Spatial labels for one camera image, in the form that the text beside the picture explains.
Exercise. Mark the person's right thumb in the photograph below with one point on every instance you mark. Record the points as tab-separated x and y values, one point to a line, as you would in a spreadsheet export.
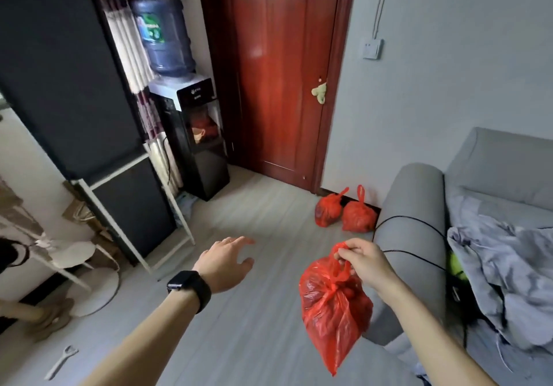
347	257

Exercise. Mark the black smart watch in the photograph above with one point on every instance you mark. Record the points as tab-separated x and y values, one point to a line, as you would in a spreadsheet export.
192	287

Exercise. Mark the red wooden door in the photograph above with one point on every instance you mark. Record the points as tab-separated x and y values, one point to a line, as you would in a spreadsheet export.
276	70

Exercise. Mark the yellow-green object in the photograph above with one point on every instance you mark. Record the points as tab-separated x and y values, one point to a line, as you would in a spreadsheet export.
457	265

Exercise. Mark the green plush toy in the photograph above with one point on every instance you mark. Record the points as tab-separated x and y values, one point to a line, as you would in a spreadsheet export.
320	92

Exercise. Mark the white wall switch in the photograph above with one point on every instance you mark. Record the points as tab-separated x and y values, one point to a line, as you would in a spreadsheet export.
372	48

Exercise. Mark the red plastic bag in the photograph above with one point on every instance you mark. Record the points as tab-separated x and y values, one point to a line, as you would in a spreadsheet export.
358	217
335	312
329	210

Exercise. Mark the person's left hand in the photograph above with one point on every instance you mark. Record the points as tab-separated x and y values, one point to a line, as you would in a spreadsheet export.
218	264

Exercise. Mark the brown paper bag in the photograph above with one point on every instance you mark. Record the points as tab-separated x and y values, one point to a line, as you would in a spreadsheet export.
84	210

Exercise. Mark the person's left thumb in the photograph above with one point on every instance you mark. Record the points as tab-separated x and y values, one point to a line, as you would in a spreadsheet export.
245	265

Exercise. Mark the white standing fan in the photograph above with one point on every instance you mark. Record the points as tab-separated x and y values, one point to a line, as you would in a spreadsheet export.
82	277

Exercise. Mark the grey sofa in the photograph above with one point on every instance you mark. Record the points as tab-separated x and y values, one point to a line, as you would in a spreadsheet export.
414	208

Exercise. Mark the person's left forearm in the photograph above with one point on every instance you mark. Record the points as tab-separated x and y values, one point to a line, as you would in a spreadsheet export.
147	342

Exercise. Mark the person's right hand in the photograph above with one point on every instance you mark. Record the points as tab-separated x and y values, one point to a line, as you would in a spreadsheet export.
369	264

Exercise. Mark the blue water bottle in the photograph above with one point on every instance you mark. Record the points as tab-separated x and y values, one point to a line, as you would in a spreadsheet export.
164	35

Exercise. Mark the person's right forearm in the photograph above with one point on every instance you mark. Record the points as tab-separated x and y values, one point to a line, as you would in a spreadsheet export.
427	338

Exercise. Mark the patterned curtain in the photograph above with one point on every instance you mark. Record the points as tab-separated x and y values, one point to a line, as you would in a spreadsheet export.
129	53

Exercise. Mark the black fabric wardrobe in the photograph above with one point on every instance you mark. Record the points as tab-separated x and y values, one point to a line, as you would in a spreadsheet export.
65	74

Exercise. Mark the black water dispenser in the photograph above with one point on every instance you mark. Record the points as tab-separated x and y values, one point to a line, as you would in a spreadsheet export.
203	156

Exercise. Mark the white plastic tool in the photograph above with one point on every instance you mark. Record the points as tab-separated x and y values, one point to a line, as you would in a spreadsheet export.
60	363

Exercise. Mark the grey crumpled blanket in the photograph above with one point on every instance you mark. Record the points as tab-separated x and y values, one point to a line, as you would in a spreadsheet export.
514	269

